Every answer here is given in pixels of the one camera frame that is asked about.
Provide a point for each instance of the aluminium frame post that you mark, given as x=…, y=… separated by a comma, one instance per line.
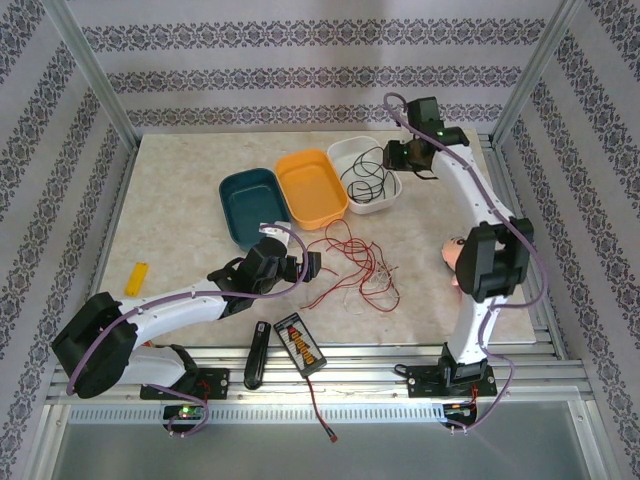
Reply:
x=535, y=75
x=90, y=70

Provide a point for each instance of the orange plastic bin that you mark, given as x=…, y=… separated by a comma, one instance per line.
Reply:
x=310, y=190

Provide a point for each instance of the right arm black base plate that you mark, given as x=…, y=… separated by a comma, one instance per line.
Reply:
x=425, y=382

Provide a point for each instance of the yellow utility knife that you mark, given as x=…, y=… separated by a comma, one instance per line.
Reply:
x=136, y=279

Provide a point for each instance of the small green-lit circuit board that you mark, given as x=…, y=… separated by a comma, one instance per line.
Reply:
x=186, y=412

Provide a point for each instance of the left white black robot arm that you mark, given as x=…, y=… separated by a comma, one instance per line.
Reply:
x=170, y=310

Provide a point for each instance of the black handheld device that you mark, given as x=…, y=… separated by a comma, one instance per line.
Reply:
x=257, y=350

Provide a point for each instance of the teal plastic bin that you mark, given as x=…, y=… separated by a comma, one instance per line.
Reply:
x=250, y=205

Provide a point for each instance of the black orange-labelled battery checker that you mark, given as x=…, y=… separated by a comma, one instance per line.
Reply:
x=300, y=345

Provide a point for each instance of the aluminium rail frame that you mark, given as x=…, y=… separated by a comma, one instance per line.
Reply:
x=350, y=382

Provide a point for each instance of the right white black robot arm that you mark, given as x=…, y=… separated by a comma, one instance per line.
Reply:
x=467, y=190

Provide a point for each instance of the white plastic bin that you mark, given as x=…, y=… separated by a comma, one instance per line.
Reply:
x=350, y=150

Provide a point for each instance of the pink plush doll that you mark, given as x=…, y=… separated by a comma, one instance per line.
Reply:
x=452, y=250

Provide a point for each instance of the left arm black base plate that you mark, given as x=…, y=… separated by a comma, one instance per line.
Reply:
x=215, y=382

